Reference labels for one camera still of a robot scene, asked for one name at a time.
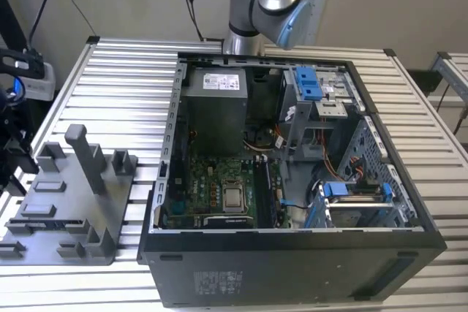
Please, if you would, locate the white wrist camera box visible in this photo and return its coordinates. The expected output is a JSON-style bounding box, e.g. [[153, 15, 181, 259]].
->
[[21, 61, 56, 102]]

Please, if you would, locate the hard disk in blue carrier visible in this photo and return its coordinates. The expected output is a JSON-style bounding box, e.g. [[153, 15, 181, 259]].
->
[[321, 181, 398, 229]]

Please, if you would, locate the grey plastic parts rack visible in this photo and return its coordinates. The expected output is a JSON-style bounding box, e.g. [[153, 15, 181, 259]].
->
[[0, 124, 139, 266]]

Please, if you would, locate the black open PC case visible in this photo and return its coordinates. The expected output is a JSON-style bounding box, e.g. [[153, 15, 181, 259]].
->
[[137, 50, 448, 309]]

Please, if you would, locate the green motherboard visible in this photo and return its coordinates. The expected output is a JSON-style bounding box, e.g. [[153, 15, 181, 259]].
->
[[160, 154, 293, 229]]

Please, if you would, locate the blue plastic drive bracket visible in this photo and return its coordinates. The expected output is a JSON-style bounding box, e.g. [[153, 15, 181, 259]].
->
[[295, 66, 323, 102]]

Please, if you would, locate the dark green RAM stick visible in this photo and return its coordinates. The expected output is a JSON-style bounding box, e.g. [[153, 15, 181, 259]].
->
[[7, 218, 86, 228], [266, 161, 281, 228]]

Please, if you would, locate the white wire bundle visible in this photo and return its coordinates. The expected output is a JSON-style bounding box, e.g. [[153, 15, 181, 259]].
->
[[241, 135, 287, 153]]

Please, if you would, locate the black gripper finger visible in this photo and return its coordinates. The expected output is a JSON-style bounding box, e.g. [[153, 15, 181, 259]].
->
[[0, 171, 27, 197], [7, 145, 40, 175]]

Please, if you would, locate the thick black camera cable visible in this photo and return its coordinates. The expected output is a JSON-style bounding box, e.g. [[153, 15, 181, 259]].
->
[[28, 0, 66, 50]]

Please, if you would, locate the grey power supply unit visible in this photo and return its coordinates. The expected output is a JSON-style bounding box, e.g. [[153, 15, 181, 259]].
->
[[181, 66, 250, 155]]

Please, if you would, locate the perforated metal disk cage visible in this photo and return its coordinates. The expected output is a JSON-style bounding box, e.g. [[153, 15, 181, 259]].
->
[[305, 114, 418, 231]]

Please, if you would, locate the thin black wall wire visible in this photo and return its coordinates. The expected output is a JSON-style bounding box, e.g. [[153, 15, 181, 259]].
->
[[57, 0, 97, 38]]

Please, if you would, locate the black graphics card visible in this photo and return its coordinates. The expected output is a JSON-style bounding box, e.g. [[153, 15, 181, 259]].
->
[[203, 215, 254, 229]]

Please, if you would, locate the orange wire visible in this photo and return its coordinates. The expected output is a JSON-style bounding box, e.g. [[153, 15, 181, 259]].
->
[[317, 127, 366, 185]]

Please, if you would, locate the silver CPU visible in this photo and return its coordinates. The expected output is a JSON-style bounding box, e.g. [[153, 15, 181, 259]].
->
[[223, 186, 245, 213]]

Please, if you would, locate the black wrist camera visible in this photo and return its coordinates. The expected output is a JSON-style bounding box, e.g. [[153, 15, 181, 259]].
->
[[0, 48, 44, 80]]

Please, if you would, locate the metal slat side table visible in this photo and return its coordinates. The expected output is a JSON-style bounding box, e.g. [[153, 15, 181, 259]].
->
[[427, 50, 468, 108]]

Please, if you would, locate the grey metal disk bay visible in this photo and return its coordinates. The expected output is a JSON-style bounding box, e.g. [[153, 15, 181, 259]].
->
[[279, 65, 366, 161]]

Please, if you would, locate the black desk frame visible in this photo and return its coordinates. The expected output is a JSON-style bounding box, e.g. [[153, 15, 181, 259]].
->
[[0, 0, 56, 145]]

